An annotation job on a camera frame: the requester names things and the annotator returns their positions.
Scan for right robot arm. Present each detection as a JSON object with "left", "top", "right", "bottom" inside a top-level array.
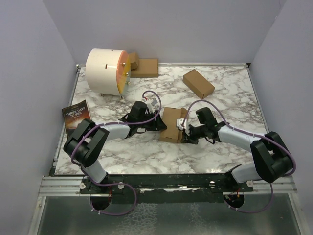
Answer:
[{"left": 177, "top": 107, "right": 294, "bottom": 191}]

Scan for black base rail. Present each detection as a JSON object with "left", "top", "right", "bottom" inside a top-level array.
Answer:
[{"left": 80, "top": 173, "right": 254, "bottom": 204}]

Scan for dark book three days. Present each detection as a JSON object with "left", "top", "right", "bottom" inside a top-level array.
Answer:
[{"left": 62, "top": 100, "right": 91, "bottom": 137}]

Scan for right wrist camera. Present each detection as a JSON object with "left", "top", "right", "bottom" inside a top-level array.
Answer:
[{"left": 176, "top": 118, "right": 189, "bottom": 133}]

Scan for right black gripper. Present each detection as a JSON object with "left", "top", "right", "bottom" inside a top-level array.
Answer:
[{"left": 180, "top": 124, "right": 207, "bottom": 145}]

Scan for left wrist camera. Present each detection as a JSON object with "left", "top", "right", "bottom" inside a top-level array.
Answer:
[{"left": 142, "top": 97, "right": 158, "bottom": 113}]

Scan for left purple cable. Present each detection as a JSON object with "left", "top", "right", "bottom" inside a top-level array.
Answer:
[{"left": 71, "top": 91, "right": 162, "bottom": 216}]

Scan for large flat cardboard box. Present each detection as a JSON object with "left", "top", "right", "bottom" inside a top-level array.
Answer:
[{"left": 131, "top": 58, "right": 159, "bottom": 78}]

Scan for round white drawer cabinet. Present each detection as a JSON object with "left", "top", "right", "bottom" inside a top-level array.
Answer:
[{"left": 85, "top": 48, "right": 131, "bottom": 96}]

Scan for folded brown cardboard box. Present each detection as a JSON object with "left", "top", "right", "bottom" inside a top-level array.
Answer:
[{"left": 183, "top": 69, "right": 215, "bottom": 99}]

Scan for small cardboard box at back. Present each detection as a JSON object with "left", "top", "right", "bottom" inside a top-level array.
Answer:
[{"left": 129, "top": 52, "right": 139, "bottom": 70}]

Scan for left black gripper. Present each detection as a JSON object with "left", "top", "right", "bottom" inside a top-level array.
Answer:
[{"left": 137, "top": 110, "right": 167, "bottom": 131}]

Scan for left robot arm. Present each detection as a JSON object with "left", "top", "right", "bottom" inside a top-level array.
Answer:
[{"left": 63, "top": 98, "right": 167, "bottom": 193}]

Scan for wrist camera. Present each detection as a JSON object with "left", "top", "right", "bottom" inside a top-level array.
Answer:
[
  {"left": 176, "top": 118, "right": 189, "bottom": 133},
  {"left": 142, "top": 97, "right": 158, "bottom": 113}
]

